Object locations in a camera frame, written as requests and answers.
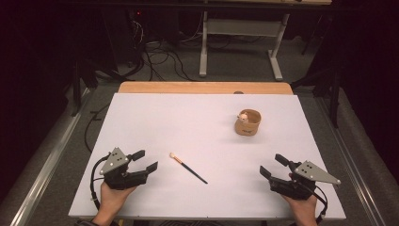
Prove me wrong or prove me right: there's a wooden table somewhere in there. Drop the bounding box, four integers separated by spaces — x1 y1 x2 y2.
118 81 295 95

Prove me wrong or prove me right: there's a brown cup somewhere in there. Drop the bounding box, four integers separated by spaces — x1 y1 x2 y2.
234 108 263 137

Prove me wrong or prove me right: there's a person's right hand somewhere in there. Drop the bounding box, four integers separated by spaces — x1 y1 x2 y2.
280 172 318 224

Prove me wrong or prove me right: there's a black stand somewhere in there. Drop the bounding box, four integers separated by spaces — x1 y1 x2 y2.
69 57 126 118
290 62 343 129

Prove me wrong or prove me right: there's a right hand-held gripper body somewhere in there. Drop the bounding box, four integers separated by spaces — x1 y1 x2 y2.
268 160 342 201

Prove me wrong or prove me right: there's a metal floor rail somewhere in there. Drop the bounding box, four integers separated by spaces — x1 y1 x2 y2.
8 88 92 226
314 96 388 226

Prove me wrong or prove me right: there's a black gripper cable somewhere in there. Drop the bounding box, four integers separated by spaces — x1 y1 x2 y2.
89 153 111 211
312 185 329 225

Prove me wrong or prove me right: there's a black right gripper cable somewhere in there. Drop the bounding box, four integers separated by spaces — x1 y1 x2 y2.
312 185 329 225

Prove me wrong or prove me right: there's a dark computer tower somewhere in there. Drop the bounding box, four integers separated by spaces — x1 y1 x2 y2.
102 8 146 69

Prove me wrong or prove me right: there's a person's left hand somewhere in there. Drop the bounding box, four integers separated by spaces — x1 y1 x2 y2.
93 181 138 224

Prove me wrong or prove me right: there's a black makeup brush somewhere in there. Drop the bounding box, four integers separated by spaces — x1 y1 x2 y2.
168 152 209 185

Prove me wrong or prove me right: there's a white table board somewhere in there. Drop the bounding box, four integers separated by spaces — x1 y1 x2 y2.
68 92 346 220

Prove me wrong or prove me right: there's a tangle of black floor cables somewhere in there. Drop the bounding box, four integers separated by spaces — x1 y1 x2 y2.
128 18 201 83

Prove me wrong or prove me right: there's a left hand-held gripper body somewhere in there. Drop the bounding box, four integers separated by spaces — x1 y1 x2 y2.
99 147 149 191

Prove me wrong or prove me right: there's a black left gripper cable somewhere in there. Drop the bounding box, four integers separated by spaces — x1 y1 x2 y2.
89 153 111 211

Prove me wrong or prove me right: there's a white desk frame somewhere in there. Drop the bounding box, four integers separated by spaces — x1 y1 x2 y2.
199 0 333 82

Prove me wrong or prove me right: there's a black floor cable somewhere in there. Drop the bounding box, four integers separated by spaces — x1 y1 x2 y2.
83 103 111 153

